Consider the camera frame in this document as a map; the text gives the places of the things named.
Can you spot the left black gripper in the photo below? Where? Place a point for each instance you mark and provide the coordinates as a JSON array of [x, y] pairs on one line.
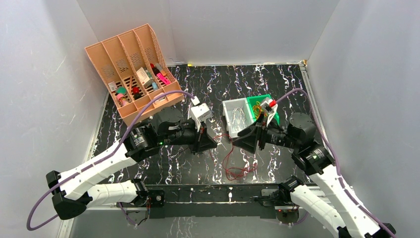
[[199, 139]]

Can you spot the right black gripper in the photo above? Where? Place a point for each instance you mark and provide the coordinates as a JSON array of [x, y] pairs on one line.
[[248, 137]]

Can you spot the white perforated filament spool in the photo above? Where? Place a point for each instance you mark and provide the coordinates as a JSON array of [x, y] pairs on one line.
[[190, 114]]

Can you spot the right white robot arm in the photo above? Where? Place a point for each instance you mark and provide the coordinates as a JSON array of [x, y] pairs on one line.
[[343, 215]]

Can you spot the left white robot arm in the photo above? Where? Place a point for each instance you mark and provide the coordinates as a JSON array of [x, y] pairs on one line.
[[80, 188]]

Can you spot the white plastic bin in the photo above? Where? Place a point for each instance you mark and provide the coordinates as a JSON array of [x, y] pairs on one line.
[[237, 115]]

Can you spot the green plastic bin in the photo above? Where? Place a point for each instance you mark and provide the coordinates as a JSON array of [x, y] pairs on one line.
[[254, 105]]

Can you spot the white label box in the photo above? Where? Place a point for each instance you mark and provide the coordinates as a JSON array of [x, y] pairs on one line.
[[144, 78]]

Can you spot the pink tape roll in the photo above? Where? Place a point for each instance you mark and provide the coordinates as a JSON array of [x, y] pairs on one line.
[[121, 95]]

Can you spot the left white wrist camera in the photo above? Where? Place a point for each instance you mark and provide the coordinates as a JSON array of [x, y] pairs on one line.
[[201, 112]]

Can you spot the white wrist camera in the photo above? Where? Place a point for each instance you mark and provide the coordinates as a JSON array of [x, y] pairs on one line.
[[201, 112], [269, 107]]

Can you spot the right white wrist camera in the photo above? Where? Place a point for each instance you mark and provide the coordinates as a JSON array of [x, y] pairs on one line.
[[269, 107]]

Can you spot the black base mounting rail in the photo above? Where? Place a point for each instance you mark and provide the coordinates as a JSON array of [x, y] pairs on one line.
[[219, 200]]

